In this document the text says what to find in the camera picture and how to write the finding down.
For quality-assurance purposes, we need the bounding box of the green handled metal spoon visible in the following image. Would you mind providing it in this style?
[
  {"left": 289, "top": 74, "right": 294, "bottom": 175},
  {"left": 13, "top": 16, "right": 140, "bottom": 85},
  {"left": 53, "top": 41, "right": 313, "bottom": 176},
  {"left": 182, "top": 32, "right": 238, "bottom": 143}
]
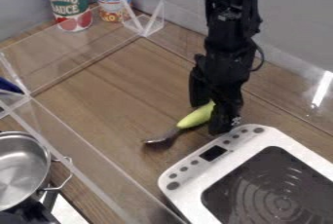
[{"left": 143, "top": 101, "right": 214, "bottom": 144}]

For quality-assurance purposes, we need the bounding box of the blue object at left edge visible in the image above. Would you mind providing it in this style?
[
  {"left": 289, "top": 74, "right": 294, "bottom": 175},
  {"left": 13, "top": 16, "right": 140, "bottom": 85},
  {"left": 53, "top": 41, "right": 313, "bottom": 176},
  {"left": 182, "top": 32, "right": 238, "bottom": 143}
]
[{"left": 0, "top": 77, "right": 24, "bottom": 94}]

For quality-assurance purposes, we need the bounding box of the white and black stove top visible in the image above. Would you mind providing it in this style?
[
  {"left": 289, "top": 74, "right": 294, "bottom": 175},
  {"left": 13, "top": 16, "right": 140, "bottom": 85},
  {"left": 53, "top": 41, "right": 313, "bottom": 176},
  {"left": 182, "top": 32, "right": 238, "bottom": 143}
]
[{"left": 157, "top": 124, "right": 333, "bottom": 224}]

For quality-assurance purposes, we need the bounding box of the tomato sauce can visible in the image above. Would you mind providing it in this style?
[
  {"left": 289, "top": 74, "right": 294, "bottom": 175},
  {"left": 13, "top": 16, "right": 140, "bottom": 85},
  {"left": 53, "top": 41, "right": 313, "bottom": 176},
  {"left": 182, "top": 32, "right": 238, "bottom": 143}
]
[{"left": 49, "top": 0, "right": 92, "bottom": 32}]

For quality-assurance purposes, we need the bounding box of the clear acrylic divider strip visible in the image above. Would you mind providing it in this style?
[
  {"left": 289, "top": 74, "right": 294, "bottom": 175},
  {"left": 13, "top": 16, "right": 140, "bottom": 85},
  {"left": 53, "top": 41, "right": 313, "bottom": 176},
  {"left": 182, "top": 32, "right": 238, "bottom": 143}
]
[{"left": 0, "top": 52, "right": 129, "bottom": 224}]

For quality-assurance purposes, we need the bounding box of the black stove under pot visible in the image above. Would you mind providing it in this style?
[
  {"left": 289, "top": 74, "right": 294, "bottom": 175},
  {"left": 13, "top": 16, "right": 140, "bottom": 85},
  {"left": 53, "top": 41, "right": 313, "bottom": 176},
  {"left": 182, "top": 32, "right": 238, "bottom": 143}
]
[{"left": 0, "top": 193, "right": 91, "bottom": 224}]

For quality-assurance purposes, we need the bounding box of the stainless steel pot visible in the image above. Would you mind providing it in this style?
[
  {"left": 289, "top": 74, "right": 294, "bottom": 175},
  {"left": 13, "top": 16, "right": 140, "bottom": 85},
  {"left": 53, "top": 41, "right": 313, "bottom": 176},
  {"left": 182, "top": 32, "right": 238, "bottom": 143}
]
[{"left": 0, "top": 131, "right": 72, "bottom": 211}]

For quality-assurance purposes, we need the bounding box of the clear acrylic corner bracket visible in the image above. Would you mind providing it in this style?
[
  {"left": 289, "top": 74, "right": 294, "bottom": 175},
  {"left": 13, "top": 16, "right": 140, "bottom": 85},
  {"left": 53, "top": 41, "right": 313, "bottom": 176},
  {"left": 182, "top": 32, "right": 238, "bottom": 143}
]
[{"left": 120, "top": 0, "right": 165, "bottom": 38}]

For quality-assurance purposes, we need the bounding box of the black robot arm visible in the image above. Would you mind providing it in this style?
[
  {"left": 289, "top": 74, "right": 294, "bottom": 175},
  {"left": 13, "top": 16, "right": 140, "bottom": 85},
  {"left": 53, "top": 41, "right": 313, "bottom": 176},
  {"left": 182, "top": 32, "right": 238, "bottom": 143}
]
[{"left": 188, "top": 0, "right": 262, "bottom": 135}]

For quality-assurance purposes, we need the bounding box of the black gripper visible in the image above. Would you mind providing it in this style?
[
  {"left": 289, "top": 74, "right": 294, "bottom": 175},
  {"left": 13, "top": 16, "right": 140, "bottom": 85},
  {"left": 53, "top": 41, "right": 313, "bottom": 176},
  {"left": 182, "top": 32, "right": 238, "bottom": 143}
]
[{"left": 188, "top": 41, "right": 258, "bottom": 135}]

